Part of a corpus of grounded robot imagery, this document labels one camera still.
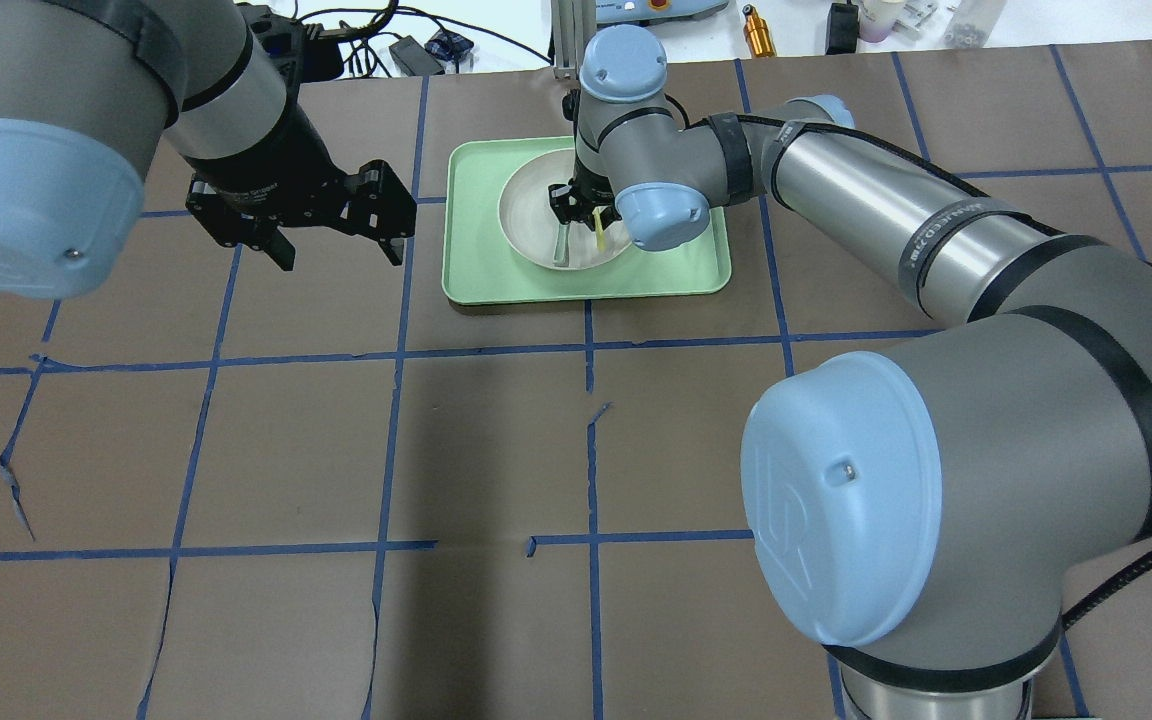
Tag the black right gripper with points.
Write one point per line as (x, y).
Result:
(568, 205)

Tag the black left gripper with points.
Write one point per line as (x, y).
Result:
(271, 165)

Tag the yellow plastic fork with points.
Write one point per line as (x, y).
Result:
(600, 229)

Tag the white round plate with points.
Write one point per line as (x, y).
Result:
(530, 225)

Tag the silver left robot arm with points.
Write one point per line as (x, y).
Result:
(88, 90)

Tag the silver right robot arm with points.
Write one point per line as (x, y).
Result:
(959, 466)

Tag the pale teal plastic spoon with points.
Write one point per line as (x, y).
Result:
(561, 252)

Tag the mint green plastic tray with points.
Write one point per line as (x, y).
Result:
(479, 266)

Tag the black power adapter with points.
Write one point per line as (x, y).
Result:
(413, 60)

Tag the gold metal cylinder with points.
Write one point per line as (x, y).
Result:
(757, 33)

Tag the white plastic cup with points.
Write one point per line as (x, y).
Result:
(877, 18)

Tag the aluminium frame post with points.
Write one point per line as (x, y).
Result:
(572, 24)

